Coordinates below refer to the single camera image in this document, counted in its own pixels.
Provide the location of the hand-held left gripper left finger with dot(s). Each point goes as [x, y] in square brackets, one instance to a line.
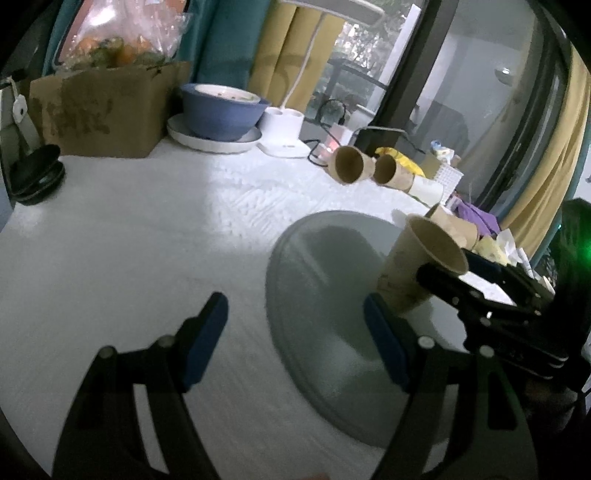
[205, 341]

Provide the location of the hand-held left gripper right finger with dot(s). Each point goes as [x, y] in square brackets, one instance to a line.
[385, 344]

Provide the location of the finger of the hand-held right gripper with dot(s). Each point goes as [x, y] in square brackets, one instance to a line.
[482, 266]
[445, 282]

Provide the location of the beige paper cup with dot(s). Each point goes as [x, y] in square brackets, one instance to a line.
[411, 267]
[455, 226]

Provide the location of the white paper cup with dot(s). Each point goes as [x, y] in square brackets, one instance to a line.
[427, 189]

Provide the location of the brown paper cup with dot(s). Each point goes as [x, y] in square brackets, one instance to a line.
[348, 165]
[392, 171]

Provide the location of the crumpled white paper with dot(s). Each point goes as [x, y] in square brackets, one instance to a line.
[501, 247]

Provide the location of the purple cloth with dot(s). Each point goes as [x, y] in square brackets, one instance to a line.
[480, 217]

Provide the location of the grey round tray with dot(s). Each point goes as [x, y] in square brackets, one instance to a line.
[323, 295]

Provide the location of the white plastic basket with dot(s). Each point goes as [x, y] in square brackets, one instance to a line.
[447, 177]

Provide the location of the yellow curtain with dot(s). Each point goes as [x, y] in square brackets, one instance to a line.
[286, 60]
[549, 175]

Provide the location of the white textured tablecloth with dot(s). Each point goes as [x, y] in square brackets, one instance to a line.
[138, 240]

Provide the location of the yellow plastic bag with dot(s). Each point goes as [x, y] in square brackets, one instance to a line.
[401, 159]

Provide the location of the white power strip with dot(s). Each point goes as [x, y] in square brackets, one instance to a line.
[342, 134]

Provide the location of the white plate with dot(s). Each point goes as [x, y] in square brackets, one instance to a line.
[217, 144]

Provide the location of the white desk lamp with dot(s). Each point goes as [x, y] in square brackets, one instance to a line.
[281, 124]

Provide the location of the blue bowl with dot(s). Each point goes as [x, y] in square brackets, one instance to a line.
[221, 113]

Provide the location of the black round case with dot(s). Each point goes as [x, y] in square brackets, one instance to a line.
[37, 173]

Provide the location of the cardboard box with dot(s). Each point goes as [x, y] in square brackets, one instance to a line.
[106, 110]

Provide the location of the small white tag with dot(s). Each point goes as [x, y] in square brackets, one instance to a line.
[19, 107]

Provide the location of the teal curtain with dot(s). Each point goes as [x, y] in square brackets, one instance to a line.
[226, 41]

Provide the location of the plastic bag of fruit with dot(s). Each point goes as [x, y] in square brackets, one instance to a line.
[124, 37]

